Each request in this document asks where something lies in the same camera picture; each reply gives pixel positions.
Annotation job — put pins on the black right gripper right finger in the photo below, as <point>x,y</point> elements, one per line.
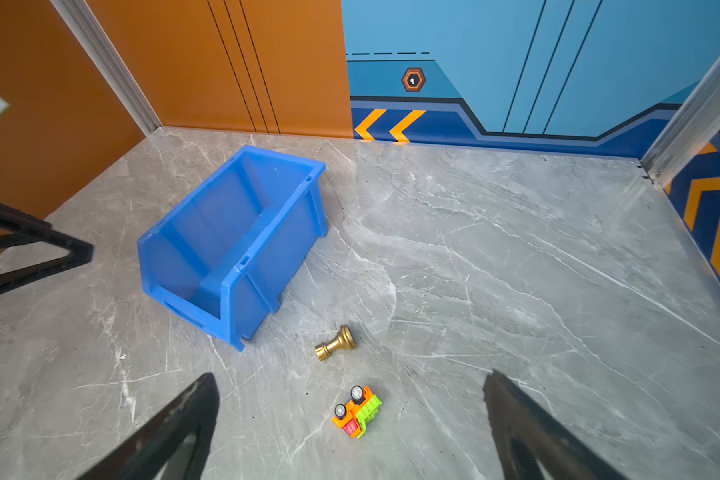
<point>531,443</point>

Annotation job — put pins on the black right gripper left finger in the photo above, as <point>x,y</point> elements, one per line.
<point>173,444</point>

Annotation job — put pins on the blue plastic storage bin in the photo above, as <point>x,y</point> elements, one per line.
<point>224,255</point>

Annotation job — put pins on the orange green toy car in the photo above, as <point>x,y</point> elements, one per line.
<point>353,417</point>

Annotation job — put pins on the small brass chess pawn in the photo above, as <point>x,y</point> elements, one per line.
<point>343,340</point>

